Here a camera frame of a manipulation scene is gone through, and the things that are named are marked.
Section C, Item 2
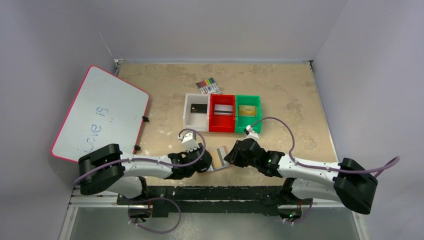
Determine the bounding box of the white plastic bin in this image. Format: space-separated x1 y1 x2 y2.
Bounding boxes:
182 93 211 132

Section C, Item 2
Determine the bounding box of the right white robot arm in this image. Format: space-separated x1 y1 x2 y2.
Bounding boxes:
224 138 378 215

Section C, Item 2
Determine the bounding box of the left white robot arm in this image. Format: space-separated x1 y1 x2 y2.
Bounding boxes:
74 143 212 205

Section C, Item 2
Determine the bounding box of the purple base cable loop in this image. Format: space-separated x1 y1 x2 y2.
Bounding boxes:
127 198 182 234

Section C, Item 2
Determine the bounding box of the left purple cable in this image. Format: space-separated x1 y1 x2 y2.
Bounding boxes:
73 128 207 186

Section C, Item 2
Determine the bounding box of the pink leather card holder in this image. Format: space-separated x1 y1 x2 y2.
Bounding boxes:
197 146 230 175

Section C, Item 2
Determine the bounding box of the red framed whiteboard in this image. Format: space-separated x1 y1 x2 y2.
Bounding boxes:
50 65 150 162

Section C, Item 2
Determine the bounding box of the pack of coloured markers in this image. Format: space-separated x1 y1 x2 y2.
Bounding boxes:
195 77 222 95

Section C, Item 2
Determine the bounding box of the black credit card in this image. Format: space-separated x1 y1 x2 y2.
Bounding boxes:
190 103 208 114

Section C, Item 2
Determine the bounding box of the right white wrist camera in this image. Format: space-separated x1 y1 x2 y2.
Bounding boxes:
244 126 259 141

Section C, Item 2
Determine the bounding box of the red plastic bin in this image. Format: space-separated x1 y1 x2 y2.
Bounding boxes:
209 94 236 133

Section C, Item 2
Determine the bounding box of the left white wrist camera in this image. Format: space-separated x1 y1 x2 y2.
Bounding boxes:
181 131 200 153

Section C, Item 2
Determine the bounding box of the silver credit card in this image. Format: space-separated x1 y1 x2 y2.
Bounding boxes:
213 104 233 116

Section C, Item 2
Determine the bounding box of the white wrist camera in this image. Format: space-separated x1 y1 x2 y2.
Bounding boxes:
244 126 259 141
181 131 200 153

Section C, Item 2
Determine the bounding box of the green plastic bin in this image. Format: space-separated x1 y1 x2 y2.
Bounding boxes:
235 95 263 133

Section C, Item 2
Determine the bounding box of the gold card in bin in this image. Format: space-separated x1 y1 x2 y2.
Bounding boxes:
238 105 257 117

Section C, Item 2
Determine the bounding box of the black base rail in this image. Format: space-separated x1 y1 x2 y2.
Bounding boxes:
117 185 312 218

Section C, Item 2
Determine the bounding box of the orange credit card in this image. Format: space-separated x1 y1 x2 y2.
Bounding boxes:
208 146 229 171

